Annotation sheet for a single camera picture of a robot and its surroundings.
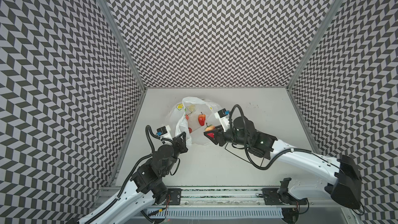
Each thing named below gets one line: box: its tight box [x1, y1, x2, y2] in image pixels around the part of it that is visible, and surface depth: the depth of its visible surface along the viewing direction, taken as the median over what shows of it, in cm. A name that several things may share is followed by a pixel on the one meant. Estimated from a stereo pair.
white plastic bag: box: [168, 96, 222, 146], surface depth 81 cm
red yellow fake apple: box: [204, 125, 216, 132], surface depth 67 cm
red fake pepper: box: [197, 111, 206, 126], surface depth 99 cm
